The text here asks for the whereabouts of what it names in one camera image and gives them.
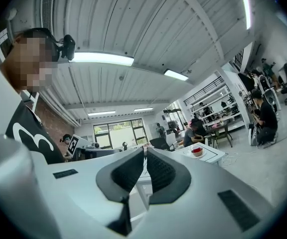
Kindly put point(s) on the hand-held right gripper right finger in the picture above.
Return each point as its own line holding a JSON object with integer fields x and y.
{"x": 166, "y": 178}

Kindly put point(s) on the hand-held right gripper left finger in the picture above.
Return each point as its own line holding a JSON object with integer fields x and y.
{"x": 123, "y": 177}

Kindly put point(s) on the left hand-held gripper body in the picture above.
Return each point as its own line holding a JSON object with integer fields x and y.
{"x": 73, "y": 144}

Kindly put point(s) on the brown bowl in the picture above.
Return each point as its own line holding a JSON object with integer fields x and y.
{"x": 197, "y": 153}

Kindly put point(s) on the white plate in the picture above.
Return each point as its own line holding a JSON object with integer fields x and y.
{"x": 203, "y": 156}

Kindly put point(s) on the pink cup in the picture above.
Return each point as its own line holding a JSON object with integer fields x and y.
{"x": 197, "y": 147}

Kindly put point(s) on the black mesh chair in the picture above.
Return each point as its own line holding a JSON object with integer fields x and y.
{"x": 159, "y": 143}

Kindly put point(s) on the large framed window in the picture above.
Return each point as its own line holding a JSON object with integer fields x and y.
{"x": 118, "y": 136}

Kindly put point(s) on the ceiling light panel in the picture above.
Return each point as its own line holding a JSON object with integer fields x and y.
{"x": 143, "y": 109}
{"x": 246, "y": 10}
{"x": 103, "y": 58}
{"x": 176, "y": 75}
{"x": 101, "y": 113}

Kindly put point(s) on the person's black printed shirt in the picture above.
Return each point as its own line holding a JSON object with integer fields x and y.
{"x": 29, "y": 133}

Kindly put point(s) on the wooden table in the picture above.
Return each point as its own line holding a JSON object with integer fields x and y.
{"x": 218, "y": 128}

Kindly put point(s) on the white shelving unit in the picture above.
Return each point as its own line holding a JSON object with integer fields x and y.
{"x": 235, "y": 123}

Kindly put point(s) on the person's head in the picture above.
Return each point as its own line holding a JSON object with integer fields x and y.
{"x": 31, "y": 58}

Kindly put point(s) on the silver equipment case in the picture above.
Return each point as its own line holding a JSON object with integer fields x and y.
{"x": 252, "y": 136}

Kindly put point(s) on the ceiling air vent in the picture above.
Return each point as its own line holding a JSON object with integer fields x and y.
{"x": 48, "y": 6}

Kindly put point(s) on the black head-mounted camera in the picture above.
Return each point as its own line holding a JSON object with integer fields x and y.
{"x": 67, "y": 46}

